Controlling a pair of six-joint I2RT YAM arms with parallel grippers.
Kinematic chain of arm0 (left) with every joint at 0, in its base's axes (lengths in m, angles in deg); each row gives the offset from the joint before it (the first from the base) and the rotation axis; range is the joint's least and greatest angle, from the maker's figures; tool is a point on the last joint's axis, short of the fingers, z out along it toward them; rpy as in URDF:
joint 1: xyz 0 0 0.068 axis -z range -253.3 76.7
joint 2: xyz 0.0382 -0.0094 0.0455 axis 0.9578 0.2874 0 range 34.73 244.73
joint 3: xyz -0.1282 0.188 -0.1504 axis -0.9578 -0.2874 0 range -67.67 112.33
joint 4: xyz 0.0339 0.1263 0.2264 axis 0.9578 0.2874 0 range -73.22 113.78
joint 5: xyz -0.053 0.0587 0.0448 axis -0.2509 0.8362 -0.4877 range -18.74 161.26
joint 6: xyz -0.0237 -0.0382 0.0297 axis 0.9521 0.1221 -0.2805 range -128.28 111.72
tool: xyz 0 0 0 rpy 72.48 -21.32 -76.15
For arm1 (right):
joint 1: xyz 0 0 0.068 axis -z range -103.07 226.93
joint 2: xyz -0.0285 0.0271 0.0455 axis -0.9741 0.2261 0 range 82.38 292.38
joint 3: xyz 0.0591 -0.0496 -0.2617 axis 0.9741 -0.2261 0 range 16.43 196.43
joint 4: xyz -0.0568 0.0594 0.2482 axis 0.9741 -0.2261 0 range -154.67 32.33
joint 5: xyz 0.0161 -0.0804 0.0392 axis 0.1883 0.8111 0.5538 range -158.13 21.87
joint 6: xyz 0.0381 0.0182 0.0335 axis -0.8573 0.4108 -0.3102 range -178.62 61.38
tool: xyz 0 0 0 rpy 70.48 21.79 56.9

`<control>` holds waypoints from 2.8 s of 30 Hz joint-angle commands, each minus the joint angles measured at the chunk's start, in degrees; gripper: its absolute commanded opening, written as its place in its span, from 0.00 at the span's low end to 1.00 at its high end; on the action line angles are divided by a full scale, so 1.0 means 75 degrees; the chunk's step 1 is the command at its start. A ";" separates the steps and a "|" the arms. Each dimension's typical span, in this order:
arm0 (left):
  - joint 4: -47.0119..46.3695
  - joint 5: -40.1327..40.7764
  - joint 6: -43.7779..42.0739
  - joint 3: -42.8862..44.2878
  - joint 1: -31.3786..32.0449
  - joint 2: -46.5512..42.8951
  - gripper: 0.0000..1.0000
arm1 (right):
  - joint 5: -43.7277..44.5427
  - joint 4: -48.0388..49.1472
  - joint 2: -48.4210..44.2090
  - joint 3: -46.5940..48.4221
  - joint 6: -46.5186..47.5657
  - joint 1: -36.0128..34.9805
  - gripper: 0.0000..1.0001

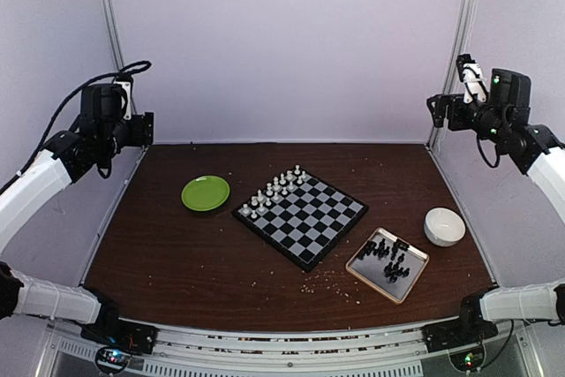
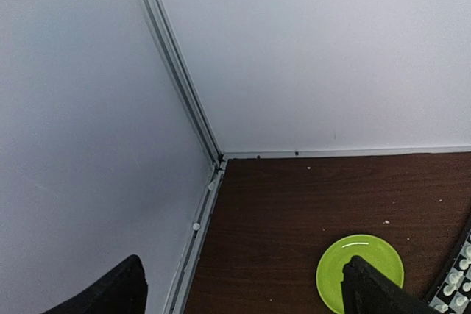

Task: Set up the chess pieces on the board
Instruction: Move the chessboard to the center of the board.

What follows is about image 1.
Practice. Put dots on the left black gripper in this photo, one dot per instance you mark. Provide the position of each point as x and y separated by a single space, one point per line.
143 130

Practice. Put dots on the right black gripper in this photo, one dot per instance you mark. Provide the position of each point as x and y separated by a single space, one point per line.
442 100

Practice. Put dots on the black white chess board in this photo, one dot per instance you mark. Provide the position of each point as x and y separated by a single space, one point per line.
306 218

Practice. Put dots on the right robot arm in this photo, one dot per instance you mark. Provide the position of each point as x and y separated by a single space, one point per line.
499 112

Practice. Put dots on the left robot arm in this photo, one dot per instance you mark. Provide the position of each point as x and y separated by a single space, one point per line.
105 125

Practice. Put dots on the green plate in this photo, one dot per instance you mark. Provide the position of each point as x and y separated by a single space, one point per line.
206 193

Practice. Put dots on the white bowl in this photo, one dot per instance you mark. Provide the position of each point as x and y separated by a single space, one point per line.
444 227

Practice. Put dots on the wooden metal tray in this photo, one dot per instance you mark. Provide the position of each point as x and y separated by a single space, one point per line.
370 272

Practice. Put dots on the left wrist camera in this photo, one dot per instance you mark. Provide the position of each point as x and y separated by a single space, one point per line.
126 97

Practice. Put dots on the right aluminium frame post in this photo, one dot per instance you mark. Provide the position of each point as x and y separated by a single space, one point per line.
464 24

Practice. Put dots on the aluminium frame post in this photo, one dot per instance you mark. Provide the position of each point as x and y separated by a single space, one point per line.
464 24
112 32

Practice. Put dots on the left aluminium frame post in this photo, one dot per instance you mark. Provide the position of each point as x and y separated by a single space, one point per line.
112 32

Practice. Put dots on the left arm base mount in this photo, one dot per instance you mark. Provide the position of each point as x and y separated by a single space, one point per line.
127 336

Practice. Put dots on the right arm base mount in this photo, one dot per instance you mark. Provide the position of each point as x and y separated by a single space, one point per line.
450 334

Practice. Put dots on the front aluminium rail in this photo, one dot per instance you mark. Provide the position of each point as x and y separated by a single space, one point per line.
400 350

